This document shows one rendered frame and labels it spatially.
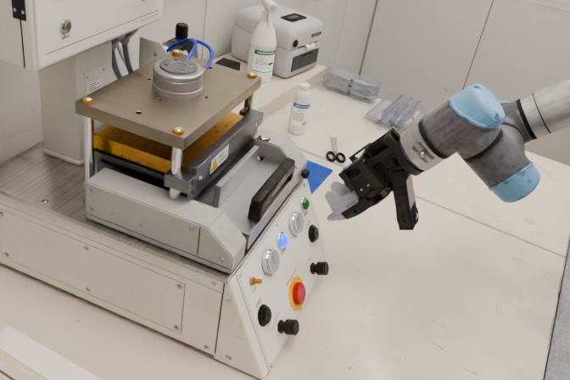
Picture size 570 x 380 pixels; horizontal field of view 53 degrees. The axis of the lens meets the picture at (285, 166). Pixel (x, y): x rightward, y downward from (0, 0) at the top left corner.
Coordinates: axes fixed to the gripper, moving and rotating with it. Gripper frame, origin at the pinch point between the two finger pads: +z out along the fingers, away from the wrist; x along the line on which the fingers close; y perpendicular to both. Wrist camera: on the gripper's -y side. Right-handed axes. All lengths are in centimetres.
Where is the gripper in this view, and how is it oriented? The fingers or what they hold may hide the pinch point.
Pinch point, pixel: (335, 218)
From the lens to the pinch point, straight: 107.2
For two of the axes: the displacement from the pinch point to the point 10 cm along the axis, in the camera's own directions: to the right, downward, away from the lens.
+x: -3.6, 4.4, -8.2
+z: -6.5, 5.1, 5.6
